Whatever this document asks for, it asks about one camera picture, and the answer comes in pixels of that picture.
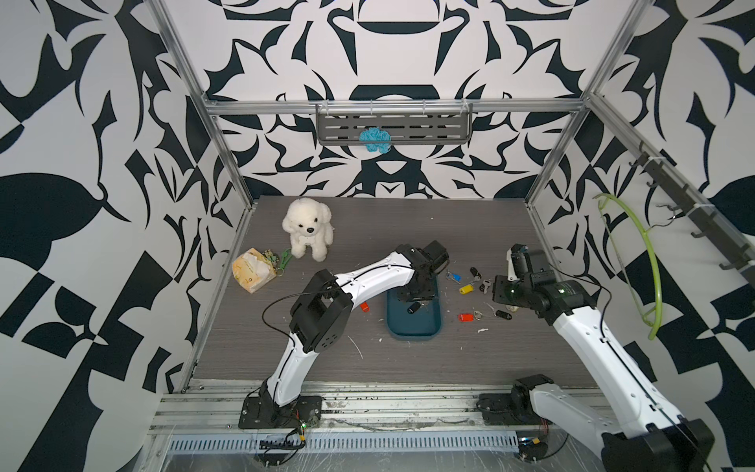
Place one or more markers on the black wall hook rail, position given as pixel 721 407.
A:
pixel 710 221

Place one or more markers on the yellow paper bag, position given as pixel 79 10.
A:
pixel 252 270

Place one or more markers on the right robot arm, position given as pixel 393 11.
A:
pixel 648 432

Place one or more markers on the blue tag key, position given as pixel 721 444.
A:
pixel 453 276

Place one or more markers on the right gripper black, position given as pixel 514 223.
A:
pixel 499 289

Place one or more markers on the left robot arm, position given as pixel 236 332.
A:
pixel 321 312

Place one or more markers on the grey metal wall shelf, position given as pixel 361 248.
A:
pixel 420 124

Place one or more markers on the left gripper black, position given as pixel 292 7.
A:
pixel 430 291

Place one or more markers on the blue scrunchie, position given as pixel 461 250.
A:
pixel 376 140

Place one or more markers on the green keychain bundle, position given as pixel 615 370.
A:
pixel 279 262

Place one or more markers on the teal plastic storage box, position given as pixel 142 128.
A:
pixel 421 326

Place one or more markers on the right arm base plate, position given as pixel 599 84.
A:
pixel 501 407

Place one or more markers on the white plush dog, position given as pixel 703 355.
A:
pixel 308 224

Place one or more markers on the white cable duct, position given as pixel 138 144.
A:
pixel 350 442

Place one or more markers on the green hoop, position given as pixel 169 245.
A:
pixel 652 310

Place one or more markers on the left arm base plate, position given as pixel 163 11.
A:
pixel 259 412

